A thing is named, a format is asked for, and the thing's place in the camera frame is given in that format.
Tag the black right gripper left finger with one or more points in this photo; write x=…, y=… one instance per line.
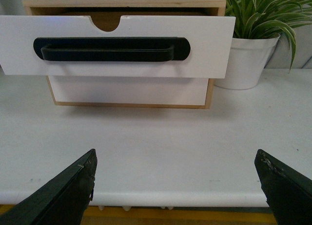
x=62, y=200

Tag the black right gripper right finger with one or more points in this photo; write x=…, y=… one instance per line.
x=288, y=192

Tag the white drawer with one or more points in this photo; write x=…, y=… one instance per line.
x=129, y=90
x=209, y=37

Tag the white plant pot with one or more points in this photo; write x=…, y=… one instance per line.
x=246, y=62

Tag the green spider plant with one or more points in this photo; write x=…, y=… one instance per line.
x=264, y=19

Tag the black drawer handle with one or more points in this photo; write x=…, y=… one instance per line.
x=112, y=49

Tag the wooden drawer cabinet frame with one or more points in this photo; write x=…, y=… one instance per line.
x=106, y=14

